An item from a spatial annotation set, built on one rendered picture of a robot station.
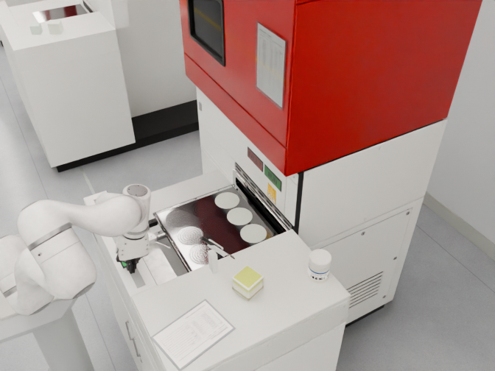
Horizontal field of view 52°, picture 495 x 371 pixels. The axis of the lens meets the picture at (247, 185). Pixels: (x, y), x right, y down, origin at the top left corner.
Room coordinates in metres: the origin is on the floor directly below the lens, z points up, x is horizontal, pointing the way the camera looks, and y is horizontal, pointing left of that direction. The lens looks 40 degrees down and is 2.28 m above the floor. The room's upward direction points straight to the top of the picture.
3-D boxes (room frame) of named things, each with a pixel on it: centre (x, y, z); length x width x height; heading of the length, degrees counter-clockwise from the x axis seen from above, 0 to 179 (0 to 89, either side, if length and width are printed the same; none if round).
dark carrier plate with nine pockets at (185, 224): (1.39, 0.12, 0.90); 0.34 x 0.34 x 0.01; 29
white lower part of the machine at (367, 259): (1.83, -0.27, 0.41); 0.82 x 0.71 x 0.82; 29
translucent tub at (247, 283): (1.02, 0.00, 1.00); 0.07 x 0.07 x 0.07; 48
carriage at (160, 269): (1.24, 0.35, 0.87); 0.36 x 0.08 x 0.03; 29
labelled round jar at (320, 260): (1.08, -0.23, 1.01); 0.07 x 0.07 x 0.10
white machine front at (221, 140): (1.66, 0.02, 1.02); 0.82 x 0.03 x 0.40; 29
